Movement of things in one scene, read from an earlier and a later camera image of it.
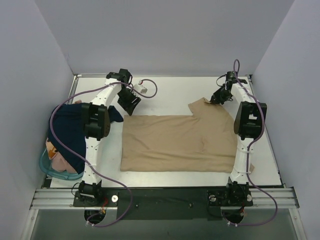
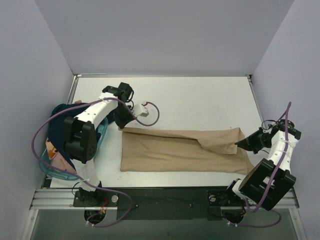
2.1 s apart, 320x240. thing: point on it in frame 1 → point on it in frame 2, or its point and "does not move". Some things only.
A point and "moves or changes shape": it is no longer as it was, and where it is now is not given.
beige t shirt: x=206 y=142 moves or changes shape
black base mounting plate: x=164 y=204 does not move
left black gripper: x=127 y=97 → x=122 y=117
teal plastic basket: x=46 y=167 does not move
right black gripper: x=219 y=94 → x=253 y=139
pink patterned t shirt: x=59 y=162 does not move
